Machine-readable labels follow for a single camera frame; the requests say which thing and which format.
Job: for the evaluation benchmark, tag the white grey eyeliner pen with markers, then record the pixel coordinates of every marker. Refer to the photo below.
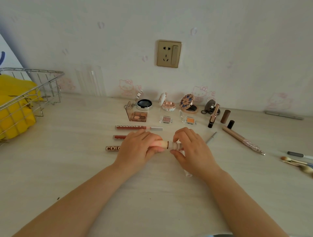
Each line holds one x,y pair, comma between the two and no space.
298,154

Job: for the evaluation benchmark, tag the orange single eyeshadow pan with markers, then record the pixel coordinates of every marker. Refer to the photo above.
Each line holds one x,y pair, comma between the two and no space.
190,120

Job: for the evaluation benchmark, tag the silver round cushion compact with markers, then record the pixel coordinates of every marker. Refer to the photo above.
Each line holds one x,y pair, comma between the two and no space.
144,104

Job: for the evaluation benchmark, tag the person's left forearm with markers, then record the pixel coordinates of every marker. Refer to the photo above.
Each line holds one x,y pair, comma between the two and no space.
73,207

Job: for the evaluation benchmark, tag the white paper bag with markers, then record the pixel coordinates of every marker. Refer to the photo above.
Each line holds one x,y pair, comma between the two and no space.
7,56

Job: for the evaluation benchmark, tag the ornate rose gold lip tube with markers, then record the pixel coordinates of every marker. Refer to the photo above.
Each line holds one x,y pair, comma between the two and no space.
239,138

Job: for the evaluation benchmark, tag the light wooden table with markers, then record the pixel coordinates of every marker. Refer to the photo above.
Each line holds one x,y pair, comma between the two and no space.
159,195

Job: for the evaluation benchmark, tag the small dark round compact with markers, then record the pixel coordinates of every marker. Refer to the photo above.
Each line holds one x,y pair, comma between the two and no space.
209,105

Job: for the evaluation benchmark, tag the person's right hand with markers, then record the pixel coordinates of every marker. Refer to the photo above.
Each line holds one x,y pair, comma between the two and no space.
198,158

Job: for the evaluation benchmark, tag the person's left hand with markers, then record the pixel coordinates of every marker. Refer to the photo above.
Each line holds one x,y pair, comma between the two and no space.
132,153

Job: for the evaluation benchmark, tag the brown lipstick tube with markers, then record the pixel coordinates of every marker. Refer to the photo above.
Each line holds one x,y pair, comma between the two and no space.
215,111

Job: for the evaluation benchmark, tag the white concealer tube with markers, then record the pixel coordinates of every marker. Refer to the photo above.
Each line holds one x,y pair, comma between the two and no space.
188,173

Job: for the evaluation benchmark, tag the brown Colorkey lip gloss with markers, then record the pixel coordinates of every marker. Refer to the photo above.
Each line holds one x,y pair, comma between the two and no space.
112,148

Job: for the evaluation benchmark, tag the pink single eyeshadow pan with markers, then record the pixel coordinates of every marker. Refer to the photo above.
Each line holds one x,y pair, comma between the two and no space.
166,119

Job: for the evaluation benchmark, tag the person's right forearm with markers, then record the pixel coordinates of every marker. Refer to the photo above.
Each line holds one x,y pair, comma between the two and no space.
244,207

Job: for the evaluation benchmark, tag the gold wall socket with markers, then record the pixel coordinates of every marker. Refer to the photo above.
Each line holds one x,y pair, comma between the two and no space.
169,53

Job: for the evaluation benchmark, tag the pink blue patterned compact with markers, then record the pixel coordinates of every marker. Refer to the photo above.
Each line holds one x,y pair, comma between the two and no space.
187,100

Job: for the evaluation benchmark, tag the yellow plastic bag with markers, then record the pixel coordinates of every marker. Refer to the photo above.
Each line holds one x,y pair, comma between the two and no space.
12,117

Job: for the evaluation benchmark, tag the white floral round compact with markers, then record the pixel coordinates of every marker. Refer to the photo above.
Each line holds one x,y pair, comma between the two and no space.
169,106

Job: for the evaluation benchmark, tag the grey slim eyeliner pencil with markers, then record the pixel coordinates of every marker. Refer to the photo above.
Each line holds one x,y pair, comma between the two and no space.
211,138

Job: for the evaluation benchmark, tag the clear acrylic organizer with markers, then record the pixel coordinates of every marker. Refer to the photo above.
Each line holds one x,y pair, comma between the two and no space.
89,80

